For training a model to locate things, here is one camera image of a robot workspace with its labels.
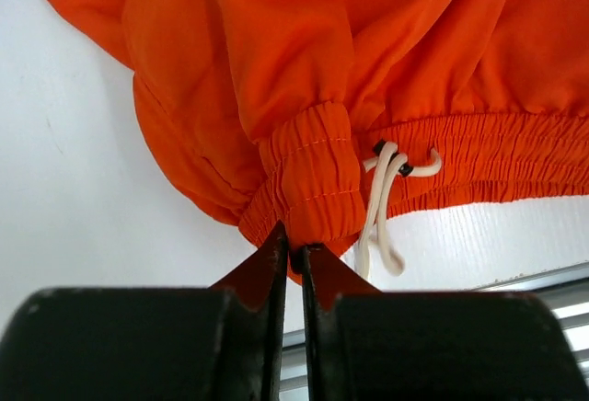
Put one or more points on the orange shorts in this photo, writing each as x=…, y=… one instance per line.
x=333, y=116

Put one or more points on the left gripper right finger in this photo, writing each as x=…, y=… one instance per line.
x=437, y=350

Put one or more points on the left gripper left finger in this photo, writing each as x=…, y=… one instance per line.
x=223, y=342

